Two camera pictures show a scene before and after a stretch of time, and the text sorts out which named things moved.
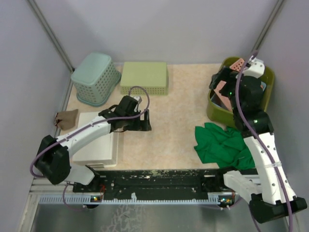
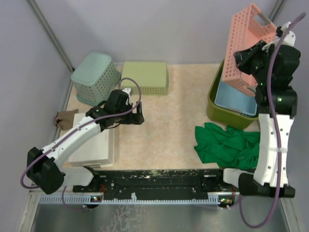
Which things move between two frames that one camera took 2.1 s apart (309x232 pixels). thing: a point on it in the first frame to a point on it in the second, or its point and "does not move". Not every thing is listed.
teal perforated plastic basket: x=94 y=78 does not move
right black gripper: x=226 y=74 to x=242 y=57
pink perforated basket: x=237 y=66 to x=249 y=26
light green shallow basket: x=152 y=76 does not move
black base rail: x=157 y=181 does not move
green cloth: x=227 y=148 does not move
